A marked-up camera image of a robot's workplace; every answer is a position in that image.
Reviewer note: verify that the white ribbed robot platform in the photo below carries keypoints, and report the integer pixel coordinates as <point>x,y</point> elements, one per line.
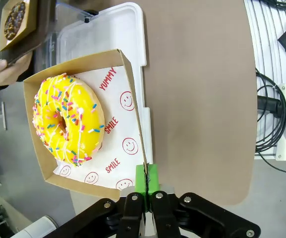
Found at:
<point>266,37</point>

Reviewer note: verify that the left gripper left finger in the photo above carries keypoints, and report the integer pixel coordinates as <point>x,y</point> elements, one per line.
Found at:
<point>132,210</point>

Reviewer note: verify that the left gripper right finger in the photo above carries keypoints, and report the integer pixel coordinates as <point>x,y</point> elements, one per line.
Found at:
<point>165,213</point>

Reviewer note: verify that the yellow sprinkled donut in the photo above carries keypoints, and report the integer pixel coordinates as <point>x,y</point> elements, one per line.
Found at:
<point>83,99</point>

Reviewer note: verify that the chocolate donut with gold sprinkles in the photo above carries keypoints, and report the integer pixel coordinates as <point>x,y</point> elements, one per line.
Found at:
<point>12,22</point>

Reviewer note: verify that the black serving tray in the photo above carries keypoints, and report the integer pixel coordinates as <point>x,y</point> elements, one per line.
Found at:
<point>43,29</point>

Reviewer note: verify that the white plastic display tray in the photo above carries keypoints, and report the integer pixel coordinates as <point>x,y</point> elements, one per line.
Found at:
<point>108,32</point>

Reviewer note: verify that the clear plastic dome lid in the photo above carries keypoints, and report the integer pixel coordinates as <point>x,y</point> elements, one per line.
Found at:
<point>68,15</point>

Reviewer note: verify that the white printed paper liner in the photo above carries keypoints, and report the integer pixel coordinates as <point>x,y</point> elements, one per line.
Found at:
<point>123,124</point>

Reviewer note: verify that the person's right hand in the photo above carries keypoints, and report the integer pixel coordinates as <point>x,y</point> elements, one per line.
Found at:
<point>6,73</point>

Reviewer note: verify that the brown cardboard donut tray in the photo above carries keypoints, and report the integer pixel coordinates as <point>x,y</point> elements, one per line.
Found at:
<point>38,138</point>

